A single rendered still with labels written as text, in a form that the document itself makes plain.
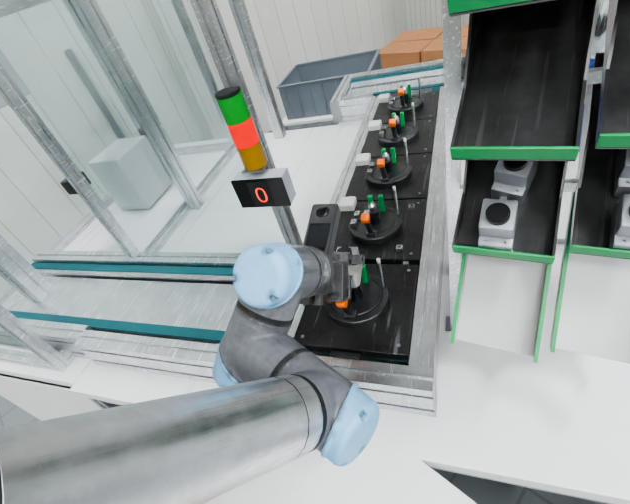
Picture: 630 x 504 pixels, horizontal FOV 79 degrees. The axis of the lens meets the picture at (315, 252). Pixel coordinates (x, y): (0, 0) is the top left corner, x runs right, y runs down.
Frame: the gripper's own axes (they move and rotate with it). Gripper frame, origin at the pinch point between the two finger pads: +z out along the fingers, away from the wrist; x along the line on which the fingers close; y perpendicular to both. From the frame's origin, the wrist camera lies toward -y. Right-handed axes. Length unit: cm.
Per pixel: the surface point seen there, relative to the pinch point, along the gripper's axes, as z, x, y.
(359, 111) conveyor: 98, -23, -67
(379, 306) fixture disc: 5.9, 5.6, 10.1
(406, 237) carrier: 24.2, 8.4, -5.1
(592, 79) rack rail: -17.6, 36.0, -22.2
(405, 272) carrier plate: 15.7, 9.4, 3.3
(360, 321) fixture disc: 3.0, 2.3, 13.0
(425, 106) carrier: 79, 8, -58
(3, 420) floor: 64, -214, 93
